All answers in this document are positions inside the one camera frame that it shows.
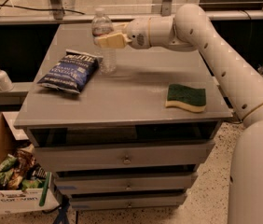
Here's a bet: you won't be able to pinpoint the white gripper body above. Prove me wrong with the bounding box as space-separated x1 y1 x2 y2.
126 19 150 49

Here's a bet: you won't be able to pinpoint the clear plastic water bottle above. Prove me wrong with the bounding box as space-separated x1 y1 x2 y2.
91 7 117 75

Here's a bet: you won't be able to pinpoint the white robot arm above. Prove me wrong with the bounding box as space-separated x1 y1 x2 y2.
94 4 263 224

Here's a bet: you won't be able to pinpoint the blue chip bag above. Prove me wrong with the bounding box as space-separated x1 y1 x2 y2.
38 49 103 94

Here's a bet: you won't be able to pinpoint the white pump dispenser bottle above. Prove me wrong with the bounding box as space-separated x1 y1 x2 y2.
0 69 14 91

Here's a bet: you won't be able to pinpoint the green yellow sponge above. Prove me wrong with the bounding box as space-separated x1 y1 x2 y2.
165 84 206 113

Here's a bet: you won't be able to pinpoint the grey drawer cabinet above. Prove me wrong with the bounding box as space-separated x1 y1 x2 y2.
14 20 234 212

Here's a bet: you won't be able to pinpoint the top drawer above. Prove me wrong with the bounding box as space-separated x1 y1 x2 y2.
35 140 215 172

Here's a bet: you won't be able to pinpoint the drawer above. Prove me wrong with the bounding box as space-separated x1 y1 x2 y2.
54 173 198 195
35 140 215 172
70 191 187 211

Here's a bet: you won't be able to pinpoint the cardboard box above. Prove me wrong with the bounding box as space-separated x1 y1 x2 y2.
0 113 60 214

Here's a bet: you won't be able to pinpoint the middle drawer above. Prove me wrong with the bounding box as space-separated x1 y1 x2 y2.
54 173 198 195

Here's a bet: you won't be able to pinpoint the snack bags in box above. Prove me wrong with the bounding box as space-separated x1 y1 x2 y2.
0 144 47 190

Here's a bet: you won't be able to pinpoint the bottom drawer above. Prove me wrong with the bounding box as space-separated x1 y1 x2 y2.
70 191 187 211

